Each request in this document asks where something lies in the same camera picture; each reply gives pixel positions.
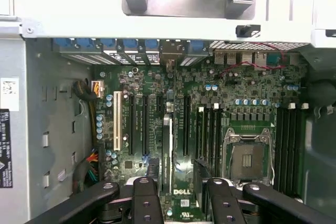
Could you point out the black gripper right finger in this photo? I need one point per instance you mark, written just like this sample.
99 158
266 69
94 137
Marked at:
225 203

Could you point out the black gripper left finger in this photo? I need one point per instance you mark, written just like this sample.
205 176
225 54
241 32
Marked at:
147 203

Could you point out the CPU socket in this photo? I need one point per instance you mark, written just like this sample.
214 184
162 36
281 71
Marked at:
246 155

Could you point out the expansion slot with blue latch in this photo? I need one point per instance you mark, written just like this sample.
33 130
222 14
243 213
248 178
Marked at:
145 124

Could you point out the black expansion slot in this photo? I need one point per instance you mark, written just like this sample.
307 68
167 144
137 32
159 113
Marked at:
187 124
131 124

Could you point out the white expansion slot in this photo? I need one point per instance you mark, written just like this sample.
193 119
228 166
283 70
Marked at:
117 121

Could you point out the green motherboard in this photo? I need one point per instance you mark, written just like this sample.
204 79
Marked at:
236 87

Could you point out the black open PC case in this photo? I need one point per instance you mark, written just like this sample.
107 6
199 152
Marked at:
57 119

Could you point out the power supply with labels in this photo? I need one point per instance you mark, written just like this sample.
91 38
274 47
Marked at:
13 58

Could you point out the black case lock switch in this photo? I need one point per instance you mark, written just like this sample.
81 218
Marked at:
248 30

